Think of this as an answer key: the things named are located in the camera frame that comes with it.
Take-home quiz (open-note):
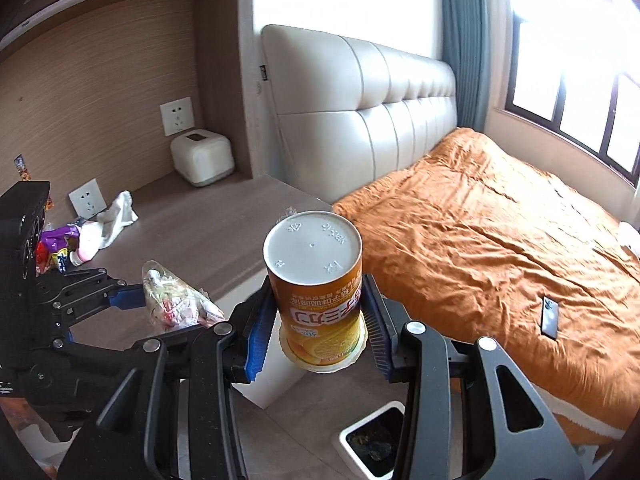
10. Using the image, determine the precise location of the clear plastic wrapper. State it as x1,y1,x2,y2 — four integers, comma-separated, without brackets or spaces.
142,260,226,332

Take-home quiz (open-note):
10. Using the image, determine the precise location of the white tissue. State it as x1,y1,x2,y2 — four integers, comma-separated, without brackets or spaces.
68,191,139,266

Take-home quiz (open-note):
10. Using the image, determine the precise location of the orange cylindrical snack can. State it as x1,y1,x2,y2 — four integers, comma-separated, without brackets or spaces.
262,211,368,374

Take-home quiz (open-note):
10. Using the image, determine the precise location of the white trash bin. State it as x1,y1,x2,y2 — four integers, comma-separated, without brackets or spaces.
334,401,405,480

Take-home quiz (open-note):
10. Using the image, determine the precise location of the person's left hand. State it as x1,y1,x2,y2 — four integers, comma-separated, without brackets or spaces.
1,398,66,479

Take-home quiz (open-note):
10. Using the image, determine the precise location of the purple snack wrapper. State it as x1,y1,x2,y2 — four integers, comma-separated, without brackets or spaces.
40,224,79,255

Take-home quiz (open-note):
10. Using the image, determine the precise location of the red snack wrapper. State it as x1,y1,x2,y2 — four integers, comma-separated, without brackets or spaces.
36,240,68,275

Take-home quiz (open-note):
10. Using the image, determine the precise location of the orange bed cover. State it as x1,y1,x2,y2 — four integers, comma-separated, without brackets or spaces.
334,129,639,445

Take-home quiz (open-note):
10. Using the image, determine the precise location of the white tissue box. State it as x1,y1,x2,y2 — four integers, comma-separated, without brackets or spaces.
170,129,235,188

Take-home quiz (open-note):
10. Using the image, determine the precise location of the black smartphone on bed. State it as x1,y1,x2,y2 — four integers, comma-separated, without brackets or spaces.
540,297,559,340

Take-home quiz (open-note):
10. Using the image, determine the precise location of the cream padded headboard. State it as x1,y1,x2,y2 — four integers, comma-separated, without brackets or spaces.
262,25,457,204

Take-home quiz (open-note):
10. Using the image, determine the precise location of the white item on bed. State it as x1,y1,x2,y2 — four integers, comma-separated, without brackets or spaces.
616,221,640,258

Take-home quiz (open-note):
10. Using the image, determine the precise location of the teal curtain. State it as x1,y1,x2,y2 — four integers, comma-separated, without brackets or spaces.
442,0,490,131

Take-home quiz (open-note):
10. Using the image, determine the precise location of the white wall socket lower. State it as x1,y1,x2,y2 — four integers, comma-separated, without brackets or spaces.
68,179,106,219

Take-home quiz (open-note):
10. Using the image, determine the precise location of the white wall socket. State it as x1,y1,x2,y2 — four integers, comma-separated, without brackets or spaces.
160,96,195,136
68,179,106,219

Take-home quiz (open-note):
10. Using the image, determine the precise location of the colourful wall sticker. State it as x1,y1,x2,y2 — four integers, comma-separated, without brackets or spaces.
14,154,54,210

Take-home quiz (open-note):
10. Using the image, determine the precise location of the white wall socket upper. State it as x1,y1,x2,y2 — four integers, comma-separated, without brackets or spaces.
160,96,195,136

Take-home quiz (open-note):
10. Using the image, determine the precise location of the window with dark frame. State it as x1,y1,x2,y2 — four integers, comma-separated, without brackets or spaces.
506,0,639,184

